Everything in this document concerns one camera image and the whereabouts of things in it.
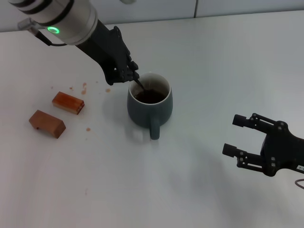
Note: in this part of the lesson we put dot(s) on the orange wooden block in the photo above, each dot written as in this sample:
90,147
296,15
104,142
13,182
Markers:
69,103

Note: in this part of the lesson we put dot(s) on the dark coffee liquid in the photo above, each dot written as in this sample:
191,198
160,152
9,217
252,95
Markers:
154,98

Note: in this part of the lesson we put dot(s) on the dark grey ceramic cup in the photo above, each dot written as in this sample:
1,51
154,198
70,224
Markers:
142,114

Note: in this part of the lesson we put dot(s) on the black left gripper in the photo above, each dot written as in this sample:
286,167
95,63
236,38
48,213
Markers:
107,50

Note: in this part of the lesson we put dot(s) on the brown notched wooden block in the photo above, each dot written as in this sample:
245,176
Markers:
47,122

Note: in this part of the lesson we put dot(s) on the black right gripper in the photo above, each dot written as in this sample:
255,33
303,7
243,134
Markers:
282,152

